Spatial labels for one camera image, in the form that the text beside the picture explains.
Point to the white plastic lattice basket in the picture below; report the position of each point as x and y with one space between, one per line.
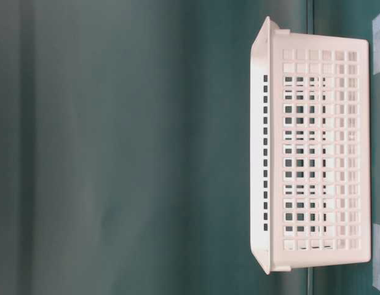
310 184

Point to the upper clear tape marker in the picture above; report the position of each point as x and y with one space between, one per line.
376 44

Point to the clear tape marker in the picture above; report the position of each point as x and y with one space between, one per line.
376 256
376 44

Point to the lower clear tape marker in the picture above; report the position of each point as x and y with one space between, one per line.
376 256

